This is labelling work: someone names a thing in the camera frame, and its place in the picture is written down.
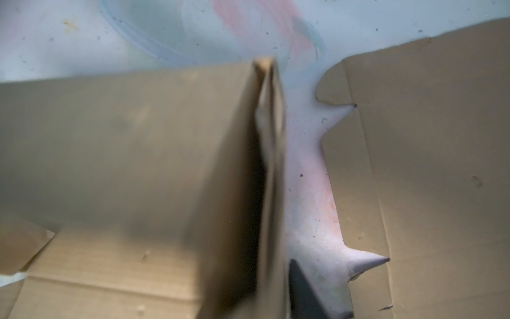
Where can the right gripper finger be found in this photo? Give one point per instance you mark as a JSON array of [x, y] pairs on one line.
[[304, 302]]

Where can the cardboard box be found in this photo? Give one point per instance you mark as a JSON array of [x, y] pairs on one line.
[[145, 195], [420, 173]]

